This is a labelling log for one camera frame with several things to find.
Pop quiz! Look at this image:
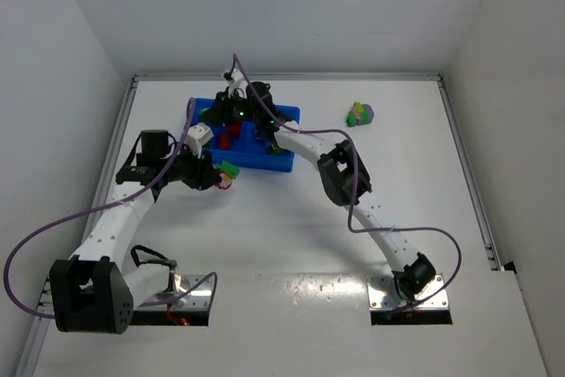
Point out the red long lego brick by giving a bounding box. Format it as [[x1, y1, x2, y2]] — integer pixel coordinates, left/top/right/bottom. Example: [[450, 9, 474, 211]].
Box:
[[226, 122, 242, 137]]

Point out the red arched lego brick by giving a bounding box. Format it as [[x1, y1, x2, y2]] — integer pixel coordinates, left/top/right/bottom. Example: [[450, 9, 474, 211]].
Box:
[[218, 132, 232, 150]]

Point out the blue plastic sorting bin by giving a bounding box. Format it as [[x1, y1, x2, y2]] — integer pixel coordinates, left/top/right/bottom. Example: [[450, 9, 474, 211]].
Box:
[[192, 98, 295, 172]]

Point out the lime green lego brick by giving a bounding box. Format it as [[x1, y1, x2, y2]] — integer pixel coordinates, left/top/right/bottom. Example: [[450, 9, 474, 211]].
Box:
[[268, 144, 286, 155]]

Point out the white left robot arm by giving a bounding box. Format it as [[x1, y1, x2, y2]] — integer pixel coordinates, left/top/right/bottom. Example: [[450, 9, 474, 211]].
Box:
[[49, 124, 222, 334]]

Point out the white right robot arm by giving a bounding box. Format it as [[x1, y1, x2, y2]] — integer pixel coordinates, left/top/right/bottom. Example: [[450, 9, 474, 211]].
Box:
[[200, 81, 436, 305]]

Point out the flower lego stack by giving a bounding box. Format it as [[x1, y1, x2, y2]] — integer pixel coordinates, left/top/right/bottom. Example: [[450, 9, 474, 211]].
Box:
[[215, 161, 240, 190]]

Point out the green sloped lego brick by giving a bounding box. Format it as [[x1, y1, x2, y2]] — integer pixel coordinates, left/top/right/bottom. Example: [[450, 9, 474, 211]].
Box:
[[345, 102, 374, 128]]

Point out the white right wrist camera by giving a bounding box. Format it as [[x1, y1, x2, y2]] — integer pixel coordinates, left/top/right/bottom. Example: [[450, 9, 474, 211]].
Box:
[[222, 67, 245, 92]]

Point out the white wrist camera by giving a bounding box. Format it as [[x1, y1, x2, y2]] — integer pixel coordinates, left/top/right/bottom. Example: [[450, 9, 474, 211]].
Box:
[[222, 67, 245, 92], [184, 123, 214, 156]]

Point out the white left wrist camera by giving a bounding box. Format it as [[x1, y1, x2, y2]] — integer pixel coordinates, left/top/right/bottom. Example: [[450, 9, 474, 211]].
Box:
[[184, 123, 214, 156]]

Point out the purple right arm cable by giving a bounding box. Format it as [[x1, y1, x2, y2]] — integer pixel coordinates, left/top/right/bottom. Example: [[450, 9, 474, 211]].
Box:
[[222, 52, 463, 314]]

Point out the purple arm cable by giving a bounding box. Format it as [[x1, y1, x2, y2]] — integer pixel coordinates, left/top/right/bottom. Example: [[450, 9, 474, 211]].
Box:
[[222, 52, 463, 314], [3, 97, 218, 320]]

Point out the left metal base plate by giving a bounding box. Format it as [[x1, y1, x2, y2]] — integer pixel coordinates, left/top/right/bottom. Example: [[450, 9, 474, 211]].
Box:
[[140, 272, 218, 312]]

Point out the metal base plate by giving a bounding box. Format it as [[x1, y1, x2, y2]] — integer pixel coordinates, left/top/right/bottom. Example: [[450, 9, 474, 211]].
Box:
[[366, 275, 449, 313], [140, 272, 218, 312]]

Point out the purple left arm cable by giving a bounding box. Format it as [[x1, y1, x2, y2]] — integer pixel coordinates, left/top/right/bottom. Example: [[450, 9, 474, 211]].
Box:
[[3, 97, 218, 320]]

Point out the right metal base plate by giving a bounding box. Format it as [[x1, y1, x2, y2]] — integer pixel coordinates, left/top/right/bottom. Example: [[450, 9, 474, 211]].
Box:
[[366, 275, 449, 313]]

